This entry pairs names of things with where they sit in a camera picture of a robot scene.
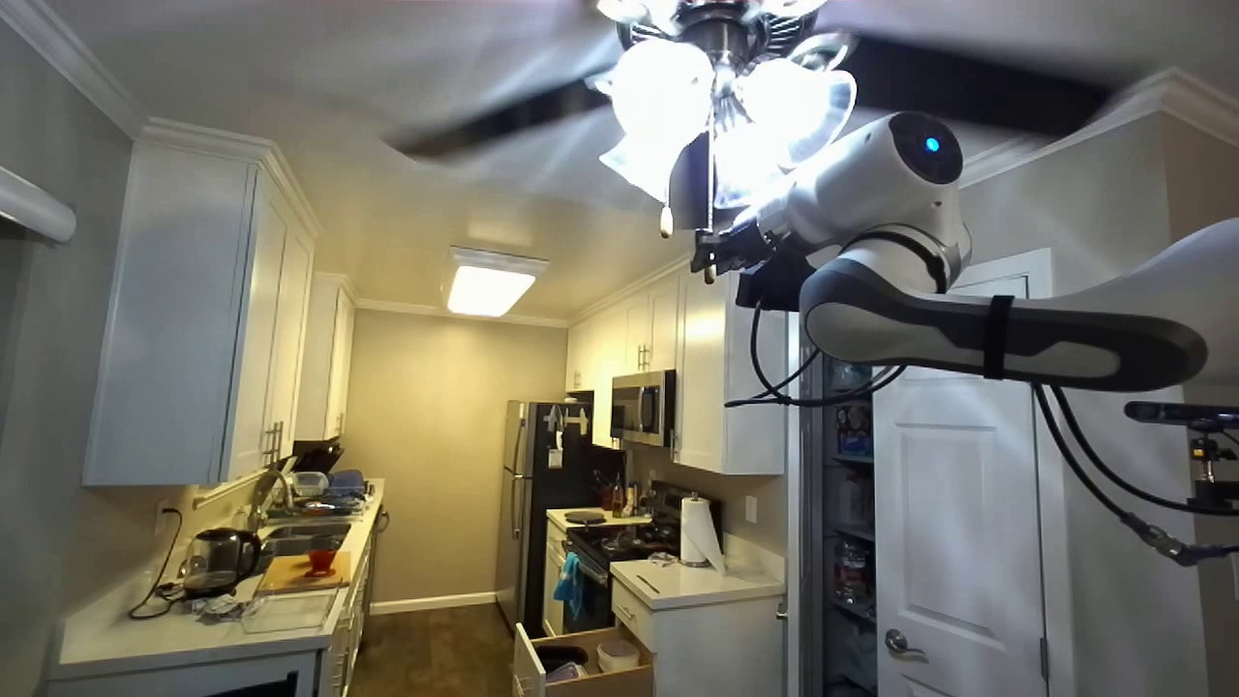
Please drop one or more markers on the white upper cabinet right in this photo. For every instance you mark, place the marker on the white upper cabinet right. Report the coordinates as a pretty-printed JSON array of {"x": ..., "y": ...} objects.
[{"x": 685, "y": 328}]

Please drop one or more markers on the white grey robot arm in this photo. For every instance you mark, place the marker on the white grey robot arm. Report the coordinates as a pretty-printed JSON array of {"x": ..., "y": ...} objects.
[{"x": 865, "y": 240}]

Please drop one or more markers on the rectangular ceiling light panel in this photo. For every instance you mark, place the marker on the rectangular ceiling light panel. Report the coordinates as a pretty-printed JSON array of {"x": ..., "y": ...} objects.
[{"x": 488, "y": 283}]

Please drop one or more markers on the white far upper cabinet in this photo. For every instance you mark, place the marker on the white far upper cabinet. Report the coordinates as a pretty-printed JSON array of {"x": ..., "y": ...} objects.
[{"x": 327, "y": 363}]

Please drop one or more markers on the stainless over-range microwave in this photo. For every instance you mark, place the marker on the stainless over-range microwave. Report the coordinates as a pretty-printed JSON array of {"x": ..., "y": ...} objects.
[{"x": 644, "y": 408}]

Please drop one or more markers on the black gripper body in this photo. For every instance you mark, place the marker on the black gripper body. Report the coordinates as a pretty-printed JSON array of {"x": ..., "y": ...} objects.
[{"x": 767, "y": 265}]

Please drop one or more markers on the paper towel roll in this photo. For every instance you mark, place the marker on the paper towel roll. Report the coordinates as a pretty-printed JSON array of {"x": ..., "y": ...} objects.
[{"x": 699, "y": 536}]

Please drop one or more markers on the ceiling fan with lamp shades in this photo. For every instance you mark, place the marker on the ceiling fan with lamp shades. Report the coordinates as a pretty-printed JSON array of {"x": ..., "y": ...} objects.
[{"x": 721, "y": 99}]

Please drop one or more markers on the white pantry door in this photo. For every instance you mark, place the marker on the white pantry door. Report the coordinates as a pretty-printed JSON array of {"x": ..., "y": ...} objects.
[{"x": 959, "y": 540}]

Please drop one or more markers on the wooden cutting board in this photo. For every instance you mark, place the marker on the wooden cutting board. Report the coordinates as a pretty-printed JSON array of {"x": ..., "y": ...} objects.
[{"x": 317, "y": 559}]

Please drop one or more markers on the black stove range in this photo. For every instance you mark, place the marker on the black stove range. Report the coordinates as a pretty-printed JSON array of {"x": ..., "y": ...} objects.
[{"x": 598, "y": 540}]

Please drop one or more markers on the white upper cabinet left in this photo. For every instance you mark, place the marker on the white upper cabinet left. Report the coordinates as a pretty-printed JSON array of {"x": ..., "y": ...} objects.
[{"x": 205, "y": 316}]

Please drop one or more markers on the open white drawer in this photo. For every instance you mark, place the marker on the open white drawer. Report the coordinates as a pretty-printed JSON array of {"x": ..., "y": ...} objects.
[{"x": 581, "y": 662}]

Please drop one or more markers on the black refrigerator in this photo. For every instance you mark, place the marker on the black refrigerator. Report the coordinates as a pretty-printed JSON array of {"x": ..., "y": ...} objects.
[{"x": 547, "y": 461}]

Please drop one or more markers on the white cabinet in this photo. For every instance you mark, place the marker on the white cabinet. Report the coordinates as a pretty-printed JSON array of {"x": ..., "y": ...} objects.
[
  {"x": 327, "y": 363},
  {"x": 205, "y": 316},
  {"x": 685, "y": 328}
]

